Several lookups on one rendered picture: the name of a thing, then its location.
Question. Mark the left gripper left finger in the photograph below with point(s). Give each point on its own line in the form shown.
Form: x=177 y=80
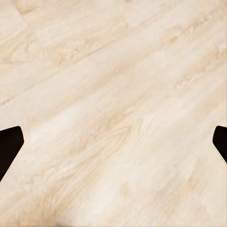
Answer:
x=11 y=141

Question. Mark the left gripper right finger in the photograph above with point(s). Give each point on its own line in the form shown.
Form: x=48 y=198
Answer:
x=220 y=140

